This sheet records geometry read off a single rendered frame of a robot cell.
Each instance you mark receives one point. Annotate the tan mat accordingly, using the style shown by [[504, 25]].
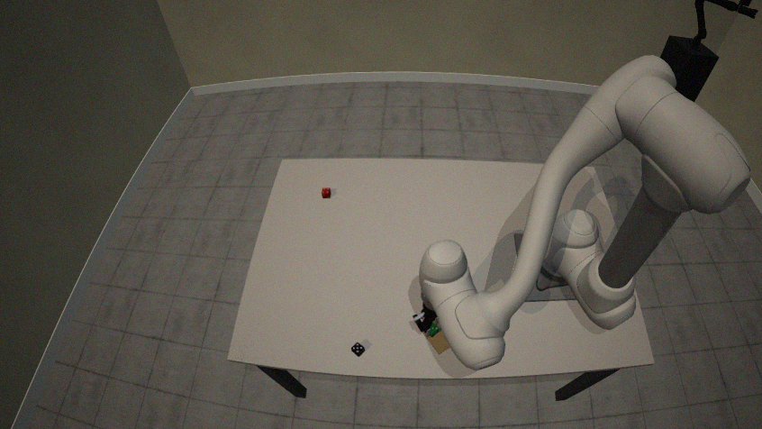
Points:
[[439, 342]]

